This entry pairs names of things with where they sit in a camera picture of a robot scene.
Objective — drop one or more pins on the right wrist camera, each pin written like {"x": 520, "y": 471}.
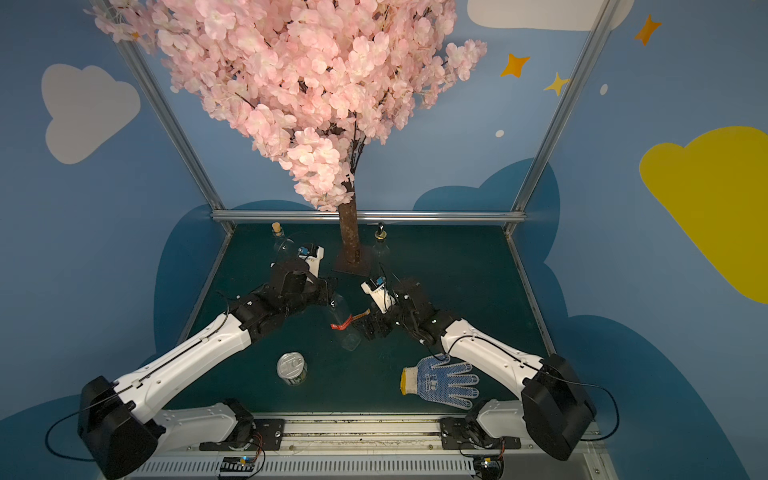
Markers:
{"x": 378, "y": 291}

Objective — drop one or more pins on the pink cherry blossom tree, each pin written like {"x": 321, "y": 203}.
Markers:
{"x": 310, "y": 82}

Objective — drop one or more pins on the aluminium back crossbar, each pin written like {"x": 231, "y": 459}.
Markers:
{"x": 421, "y": 217}

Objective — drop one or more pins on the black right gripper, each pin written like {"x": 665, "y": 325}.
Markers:
{"x": 384, "y": 318}

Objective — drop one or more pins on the cork stoppered glass bottle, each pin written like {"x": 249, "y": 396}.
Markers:
{"x": 284, "y": 247}

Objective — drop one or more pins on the clear square glass bottle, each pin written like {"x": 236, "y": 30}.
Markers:
{"x": 381, "y": 248}

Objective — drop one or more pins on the aluminium frame post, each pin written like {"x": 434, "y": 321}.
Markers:
{"x": 595, "y": 42}
{"x": 135, "y": 61}

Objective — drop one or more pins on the brown tree base plate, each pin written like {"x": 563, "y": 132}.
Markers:
{"x": 361, "y": 267}

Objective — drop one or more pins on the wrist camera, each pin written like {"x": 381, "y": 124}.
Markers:
{"x": 312, "y": 253}
{"x": 378, "y": 291}

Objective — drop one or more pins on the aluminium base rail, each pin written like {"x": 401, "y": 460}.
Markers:
{"x": 378, "y": 446}

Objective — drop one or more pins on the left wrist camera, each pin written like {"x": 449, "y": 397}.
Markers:
{"x": 312, "y": 253}

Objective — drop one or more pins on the aluminium frame post right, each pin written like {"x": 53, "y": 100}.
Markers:
{"x": 595, "y": 42}

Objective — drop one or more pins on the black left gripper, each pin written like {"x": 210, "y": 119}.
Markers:
{"x": 321, "y": 291}

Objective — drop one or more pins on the aluminium frame post left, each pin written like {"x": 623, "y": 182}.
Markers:
{"x": 135, "y": 61}

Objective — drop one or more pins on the black capped glass bottle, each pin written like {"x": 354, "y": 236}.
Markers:
{"x": 340, "y": 320}

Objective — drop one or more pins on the small green circuit board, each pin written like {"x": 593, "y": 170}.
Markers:
{"x": 236, "y": 466}

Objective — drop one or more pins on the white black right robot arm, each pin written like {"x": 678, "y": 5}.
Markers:
{"x": 557, "y": 407}

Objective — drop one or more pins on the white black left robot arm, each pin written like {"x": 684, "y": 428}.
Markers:
{"x": 123, "y": 422}

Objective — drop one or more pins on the blue dotted work glove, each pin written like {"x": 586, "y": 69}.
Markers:
{"x": 438, "y": 380}

